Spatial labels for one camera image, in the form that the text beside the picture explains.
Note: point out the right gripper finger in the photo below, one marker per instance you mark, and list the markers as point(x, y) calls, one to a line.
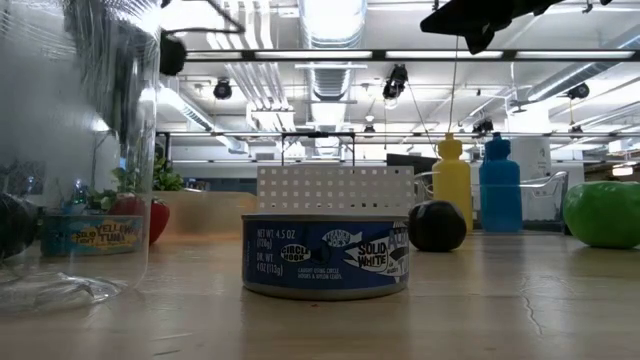
point(450, 21)

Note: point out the orange translucent tray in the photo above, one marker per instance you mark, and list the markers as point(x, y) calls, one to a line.
point(210, 215)

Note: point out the solid white tuna can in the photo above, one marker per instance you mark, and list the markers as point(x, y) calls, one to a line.
point(325, 255)

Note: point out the green toy apple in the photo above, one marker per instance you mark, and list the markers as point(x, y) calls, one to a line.
point(605, 215)

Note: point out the small green artificial plant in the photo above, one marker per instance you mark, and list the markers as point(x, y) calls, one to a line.
point(167, 180)

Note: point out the blue plastic bottle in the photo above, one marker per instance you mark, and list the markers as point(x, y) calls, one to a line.
point(500, 190)

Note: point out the black overhead frame beam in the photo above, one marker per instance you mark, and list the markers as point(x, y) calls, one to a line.
point(380, 55)

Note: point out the black ceiling spotlight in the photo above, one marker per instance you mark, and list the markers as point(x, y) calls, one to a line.
point(579, 91)
point(484, 126)
point(222, 90)

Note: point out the clear plastic tray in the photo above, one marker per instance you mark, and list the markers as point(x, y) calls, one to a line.
point(550, 200)

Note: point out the black horizontal rail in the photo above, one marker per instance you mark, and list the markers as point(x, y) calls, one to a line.
point(550, 134)

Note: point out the black round toy fruit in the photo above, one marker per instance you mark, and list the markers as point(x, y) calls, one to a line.
point(437, 226)

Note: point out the yellow plastic bottle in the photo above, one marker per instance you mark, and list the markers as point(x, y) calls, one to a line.
point(452, 185)

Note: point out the dark brown toy fig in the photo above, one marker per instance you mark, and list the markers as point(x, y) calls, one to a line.
point(15, 225)

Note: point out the black overhead camera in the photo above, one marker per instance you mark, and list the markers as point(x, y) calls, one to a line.
point(397, 80)

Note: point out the white perforated basket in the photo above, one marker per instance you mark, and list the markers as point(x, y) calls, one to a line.
point(335, 172)

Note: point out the red toy fruit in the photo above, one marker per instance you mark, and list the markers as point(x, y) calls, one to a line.
point(160, 220)

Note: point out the black monitor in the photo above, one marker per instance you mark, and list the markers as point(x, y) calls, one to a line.
point(400, 160)

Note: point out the yellowfin tuna can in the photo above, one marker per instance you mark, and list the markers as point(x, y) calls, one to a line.
point(100, 235)

